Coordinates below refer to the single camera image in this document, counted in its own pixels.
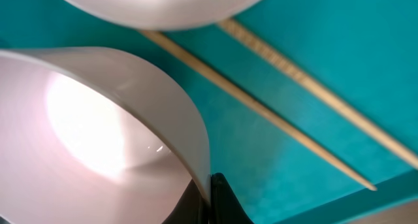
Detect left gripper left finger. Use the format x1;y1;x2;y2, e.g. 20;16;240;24
163;180;209;224

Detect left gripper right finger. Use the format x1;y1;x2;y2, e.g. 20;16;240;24
210;173;253;224

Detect wooden chopstick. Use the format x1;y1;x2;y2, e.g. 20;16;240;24
139;30;377;191
217;18;417;168

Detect teal plastic tray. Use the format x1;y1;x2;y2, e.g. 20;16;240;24
1;0;417;223

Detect white round plate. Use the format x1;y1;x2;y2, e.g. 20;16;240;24
64;0;261;31

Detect pink bowl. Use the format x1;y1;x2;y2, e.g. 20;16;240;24
1;47;210;223

